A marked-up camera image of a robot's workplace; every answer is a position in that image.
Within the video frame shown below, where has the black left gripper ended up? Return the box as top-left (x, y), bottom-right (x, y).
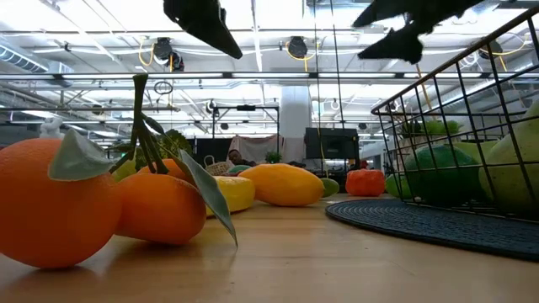
top-left (163, 0), bottom-right (244, 60)

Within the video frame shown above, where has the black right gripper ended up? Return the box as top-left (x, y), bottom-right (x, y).
top-left (352, 0), bottom-right (485, 65)

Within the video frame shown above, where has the green pear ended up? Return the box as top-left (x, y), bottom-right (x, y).
top-left (452, 140), bottom-right (500, 166)
top-left (478, 98), bottom-right (539, 214)

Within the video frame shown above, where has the dark green round fruit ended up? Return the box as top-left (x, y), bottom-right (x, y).
top-left (403, 143), bottom-right (483, 205)

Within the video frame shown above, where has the yellow banana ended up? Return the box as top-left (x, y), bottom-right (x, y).
top-left (205, 175), bottom-right (256, 218)

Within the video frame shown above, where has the small green lime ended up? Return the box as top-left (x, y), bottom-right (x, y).
top-left (384, 173), bottom-right (408, 199)

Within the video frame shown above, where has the yellow orange mango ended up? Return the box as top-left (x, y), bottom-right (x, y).
top-left (238, 162), bottom-right (326, 207)

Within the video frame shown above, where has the green cucumber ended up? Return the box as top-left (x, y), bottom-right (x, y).
top-left (319, 177), bottom-right (341, 199)

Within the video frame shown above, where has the orange cluster with leafy stem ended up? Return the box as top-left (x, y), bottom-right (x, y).
top-left (0, 73), bottom-right (239, 270)

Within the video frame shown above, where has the woven wicker basket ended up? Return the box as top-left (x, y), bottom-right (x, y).
top-left (204, 154), bottom-right (231, 177)

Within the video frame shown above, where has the artificial green plant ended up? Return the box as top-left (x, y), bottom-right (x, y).
top-left (399, 119), bottom-right (465, 136)

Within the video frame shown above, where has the dark green leafy plant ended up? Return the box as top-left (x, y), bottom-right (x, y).
top-left (158, 128), bottom-right (195, 161)

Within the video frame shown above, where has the white building pillar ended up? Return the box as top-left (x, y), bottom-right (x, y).
top-left (280, 86), bottom-right (312, 163)

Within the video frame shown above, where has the white faceted plant pot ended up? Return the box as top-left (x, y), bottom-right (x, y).
top-left (398, 134), bottom-right (422, 155)

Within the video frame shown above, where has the pale draped cloth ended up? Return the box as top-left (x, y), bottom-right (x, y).
top-left (225, 134), bottom-right (286, 168)

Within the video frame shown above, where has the person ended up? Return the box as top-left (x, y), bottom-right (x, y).
top-left (227, 149), bottom-right (258, 167)

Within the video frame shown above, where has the black monitor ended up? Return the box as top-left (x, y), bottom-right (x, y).
top-left (305, 127), bottom-right (361, 160)

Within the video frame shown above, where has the small yellow-green fruit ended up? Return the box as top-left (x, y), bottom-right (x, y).
top-left (111, 158), bottom-right (138, 183)

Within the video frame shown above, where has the white figurine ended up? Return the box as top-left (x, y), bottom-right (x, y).
top-left (38, 116), bottom-right (65, 140)

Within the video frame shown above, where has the round dark blue placemat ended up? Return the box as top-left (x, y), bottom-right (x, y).
top-left (324, 198), bottom-right (539, 262)

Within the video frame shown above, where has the black ceiling cable reel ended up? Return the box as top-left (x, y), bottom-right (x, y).
top-left (287, 35), bottom-right (309, 59)
top-left (152, 36), bottom-right (173, 62)
top-left (479, 37), bottom-right (503, 58)

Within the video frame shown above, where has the yellow hanging cable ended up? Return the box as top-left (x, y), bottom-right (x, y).
top-left (414, 62), bottom-right (435, 111)

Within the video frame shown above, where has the black wire basket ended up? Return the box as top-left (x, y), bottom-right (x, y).
top-left (370, 2), bottom-right (539, 224)

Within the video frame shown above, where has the black metal frame rig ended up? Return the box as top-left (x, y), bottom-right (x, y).
top-left (211, 104), bottom-right (281, 167)

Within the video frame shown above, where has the ribbed ventilation duct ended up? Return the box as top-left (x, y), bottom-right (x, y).
top-left (0, 44), bottom-right (51, 75)

